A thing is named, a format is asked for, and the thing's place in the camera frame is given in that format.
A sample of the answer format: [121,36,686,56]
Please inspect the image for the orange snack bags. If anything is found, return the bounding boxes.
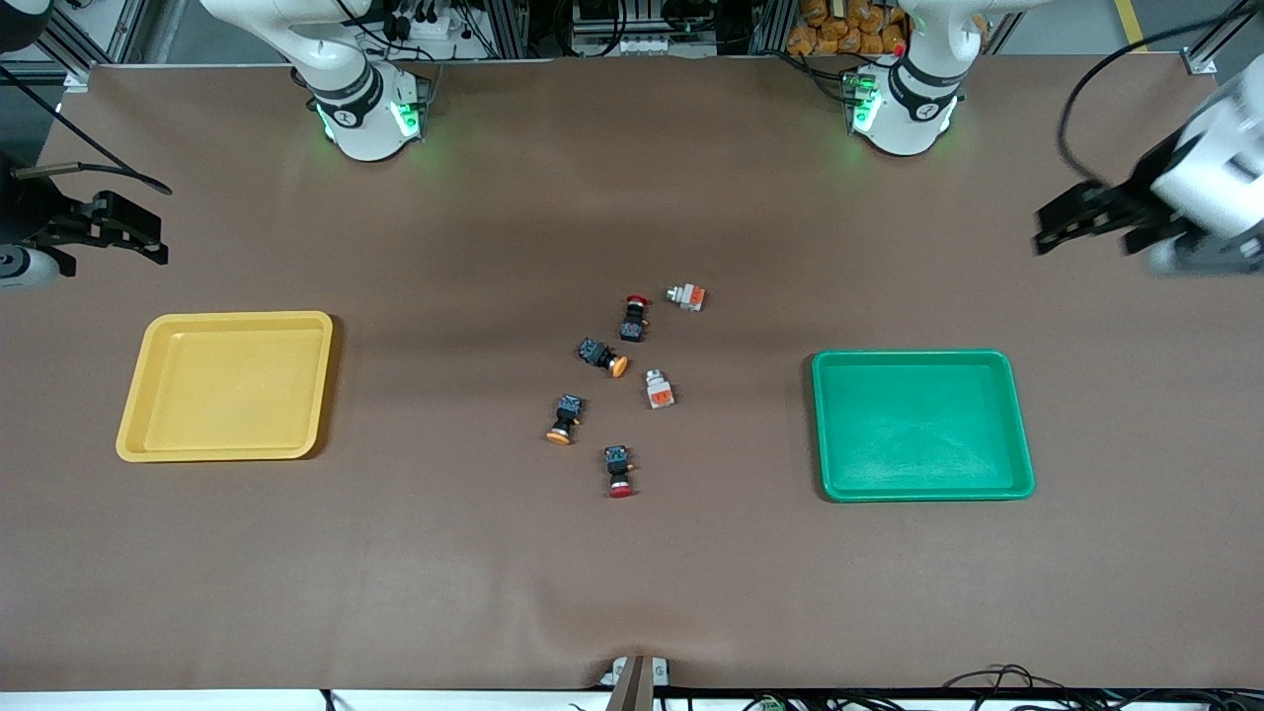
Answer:
[787,0,909,57]

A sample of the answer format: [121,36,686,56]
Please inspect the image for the brown table mat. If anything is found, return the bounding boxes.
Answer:
[0,54,1264,692]

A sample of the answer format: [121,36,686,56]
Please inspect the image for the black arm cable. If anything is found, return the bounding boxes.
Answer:
[1059,10,1264,186]
[0,64,174,196]

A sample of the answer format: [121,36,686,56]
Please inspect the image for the aluminium frame profile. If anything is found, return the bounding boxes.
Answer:
[1180,0,1264,75]
[30,0,129,92]

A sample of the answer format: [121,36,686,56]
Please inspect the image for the grey mount bar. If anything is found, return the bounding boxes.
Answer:
[605,654,658,711]

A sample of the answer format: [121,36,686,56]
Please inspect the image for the yellow cap push button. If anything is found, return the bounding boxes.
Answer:
[578,337,629,379]
[545,393,587,446]

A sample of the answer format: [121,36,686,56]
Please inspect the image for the green plastic tray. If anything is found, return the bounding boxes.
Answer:
[811,349,1037,504]

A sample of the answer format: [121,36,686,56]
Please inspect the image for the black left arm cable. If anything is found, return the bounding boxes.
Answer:
[1059,10,1264,186]

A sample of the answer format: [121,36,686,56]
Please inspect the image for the white power strip with plugs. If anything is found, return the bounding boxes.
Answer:
[390,5,465,40]

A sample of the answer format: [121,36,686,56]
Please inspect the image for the black cable bundle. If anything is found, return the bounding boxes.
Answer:
[943,665,1264,711]

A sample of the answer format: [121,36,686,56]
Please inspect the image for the yellow plastic tray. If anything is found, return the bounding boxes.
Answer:
[116,311,335,463]

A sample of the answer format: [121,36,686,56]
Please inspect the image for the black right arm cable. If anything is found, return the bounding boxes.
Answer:
[0,64,174,196]

